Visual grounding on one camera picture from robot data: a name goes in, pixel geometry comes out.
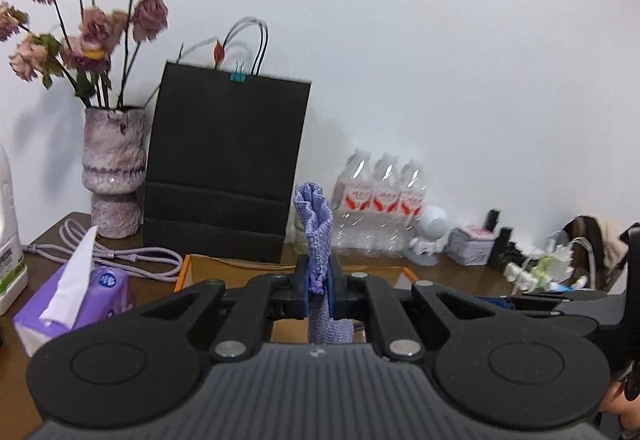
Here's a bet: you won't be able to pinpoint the purple tissue box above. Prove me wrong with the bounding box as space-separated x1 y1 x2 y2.
12 225 133 358

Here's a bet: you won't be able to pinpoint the mottled purple ceramic vase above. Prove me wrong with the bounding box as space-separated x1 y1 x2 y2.
81 106 148 239

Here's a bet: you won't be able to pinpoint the grey tin box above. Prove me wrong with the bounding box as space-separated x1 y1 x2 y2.
445 224 496 267

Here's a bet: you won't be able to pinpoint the purple knitted cloth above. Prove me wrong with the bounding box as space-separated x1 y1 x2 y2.
292 181 356 346

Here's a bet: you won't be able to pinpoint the white charger with cables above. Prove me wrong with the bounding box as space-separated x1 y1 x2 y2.
545 230 601 291

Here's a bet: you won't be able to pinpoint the brown beige cloth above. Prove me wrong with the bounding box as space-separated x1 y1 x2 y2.
564 215 627 271

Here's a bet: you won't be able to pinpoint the white round figurine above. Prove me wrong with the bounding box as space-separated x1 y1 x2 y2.
405 204 449 268

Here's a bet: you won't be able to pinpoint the orange cardboard box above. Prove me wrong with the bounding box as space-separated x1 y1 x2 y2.
174 254 433 346

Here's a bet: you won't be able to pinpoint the lilac charging cable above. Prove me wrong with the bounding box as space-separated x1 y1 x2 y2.
22 219 185 281

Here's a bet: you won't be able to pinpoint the black paper bag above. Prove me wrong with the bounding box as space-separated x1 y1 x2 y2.
142 17 312 265

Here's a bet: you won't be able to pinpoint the person's right hand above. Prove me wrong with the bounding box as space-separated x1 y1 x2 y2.
599 370 640 440

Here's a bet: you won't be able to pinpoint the dried pink flowers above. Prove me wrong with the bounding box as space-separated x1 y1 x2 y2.
0 0 178 111

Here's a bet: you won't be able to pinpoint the white plastic jug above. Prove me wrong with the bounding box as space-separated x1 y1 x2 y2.
0 145 28 315

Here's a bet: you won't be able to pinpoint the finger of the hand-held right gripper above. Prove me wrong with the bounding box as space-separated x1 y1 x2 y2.
477 291 623 336

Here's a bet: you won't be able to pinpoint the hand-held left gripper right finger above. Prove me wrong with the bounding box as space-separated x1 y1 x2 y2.
327 255 506 363

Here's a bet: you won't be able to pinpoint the clear water bottle red label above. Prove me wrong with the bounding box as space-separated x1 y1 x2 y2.
370 152 401 253
397 159 430 251
332 149 373 251

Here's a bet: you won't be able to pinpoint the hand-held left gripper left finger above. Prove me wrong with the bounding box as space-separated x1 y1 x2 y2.
140 255 311 363

